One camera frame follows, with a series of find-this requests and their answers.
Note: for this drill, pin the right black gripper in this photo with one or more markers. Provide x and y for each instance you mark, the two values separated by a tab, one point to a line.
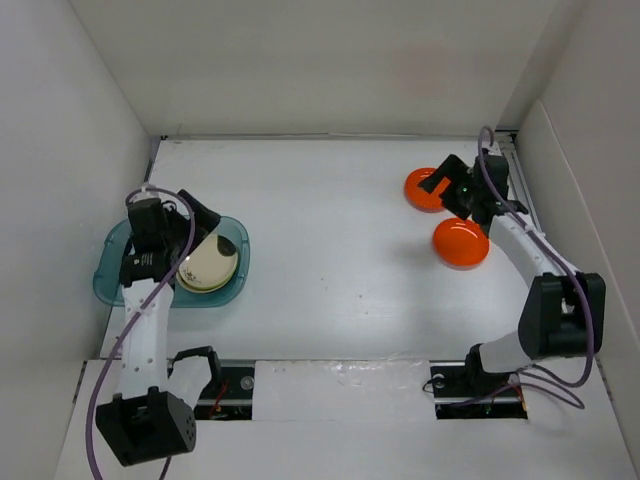
453	168

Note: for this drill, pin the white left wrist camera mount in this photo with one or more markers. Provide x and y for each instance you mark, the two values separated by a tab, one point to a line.
144	192

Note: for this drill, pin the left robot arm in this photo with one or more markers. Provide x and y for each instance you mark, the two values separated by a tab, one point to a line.
151	415

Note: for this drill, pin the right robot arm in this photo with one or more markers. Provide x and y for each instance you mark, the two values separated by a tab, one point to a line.
561	326

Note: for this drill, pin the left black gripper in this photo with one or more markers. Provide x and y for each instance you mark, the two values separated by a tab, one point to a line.
203	218

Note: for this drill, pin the teal plastic bin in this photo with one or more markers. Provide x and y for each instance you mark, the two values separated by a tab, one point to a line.
106	277

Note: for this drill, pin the beige plate with flowers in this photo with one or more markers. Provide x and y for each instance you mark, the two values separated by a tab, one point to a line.
202	284

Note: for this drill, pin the beige plate with black patch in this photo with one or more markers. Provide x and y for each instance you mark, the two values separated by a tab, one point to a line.
215	254

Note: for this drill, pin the orange plate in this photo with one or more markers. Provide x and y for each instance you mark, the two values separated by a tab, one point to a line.
460	243
419	198

